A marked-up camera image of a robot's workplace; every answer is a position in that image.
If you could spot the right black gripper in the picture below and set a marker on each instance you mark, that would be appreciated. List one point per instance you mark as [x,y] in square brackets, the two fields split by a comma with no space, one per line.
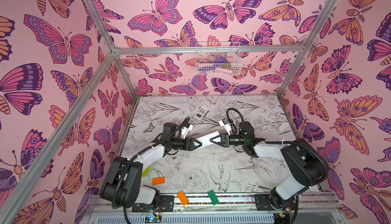
[226,140]

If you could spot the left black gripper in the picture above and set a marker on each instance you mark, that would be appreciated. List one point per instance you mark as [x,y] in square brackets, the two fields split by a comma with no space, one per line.
[190,145]

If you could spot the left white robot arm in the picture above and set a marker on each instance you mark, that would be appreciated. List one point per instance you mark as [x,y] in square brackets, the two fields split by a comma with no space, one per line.
[123,187]

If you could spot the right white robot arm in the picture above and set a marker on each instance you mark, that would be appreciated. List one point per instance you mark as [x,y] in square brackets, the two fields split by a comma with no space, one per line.
[307,167]

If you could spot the white remote control far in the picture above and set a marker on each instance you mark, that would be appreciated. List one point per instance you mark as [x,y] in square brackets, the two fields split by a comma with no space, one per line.
[202,111]

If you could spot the orange brick on table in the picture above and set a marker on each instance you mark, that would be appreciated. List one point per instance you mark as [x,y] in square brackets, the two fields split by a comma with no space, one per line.
[158,181]

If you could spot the small circuit board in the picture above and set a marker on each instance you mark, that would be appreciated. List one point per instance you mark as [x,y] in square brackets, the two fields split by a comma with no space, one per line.
[153,219]

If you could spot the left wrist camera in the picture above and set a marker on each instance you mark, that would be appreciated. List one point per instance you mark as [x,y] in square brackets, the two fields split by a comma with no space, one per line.
[185,130]

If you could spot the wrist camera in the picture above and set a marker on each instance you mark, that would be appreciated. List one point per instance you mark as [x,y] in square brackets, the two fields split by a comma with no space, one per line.
[185,130]
[226,123]

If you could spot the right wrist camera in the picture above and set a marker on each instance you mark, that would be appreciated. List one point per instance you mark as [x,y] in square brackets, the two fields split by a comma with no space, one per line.
[226,123]

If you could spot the orange brick on rail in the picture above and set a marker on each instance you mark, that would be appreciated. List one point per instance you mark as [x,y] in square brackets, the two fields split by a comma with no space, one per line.
[182,198]

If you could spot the green brick on rail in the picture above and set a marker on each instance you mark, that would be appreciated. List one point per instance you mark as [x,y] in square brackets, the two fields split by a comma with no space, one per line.
[213,197]

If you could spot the white wire basket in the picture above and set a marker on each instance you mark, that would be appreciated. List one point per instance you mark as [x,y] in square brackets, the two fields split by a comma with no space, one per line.
[219,60]

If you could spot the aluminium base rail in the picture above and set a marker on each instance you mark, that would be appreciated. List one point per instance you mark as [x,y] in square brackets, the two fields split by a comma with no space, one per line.
[234,208]

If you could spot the aluminium cage frame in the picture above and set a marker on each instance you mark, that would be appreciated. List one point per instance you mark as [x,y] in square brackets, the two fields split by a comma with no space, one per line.
[25,186]

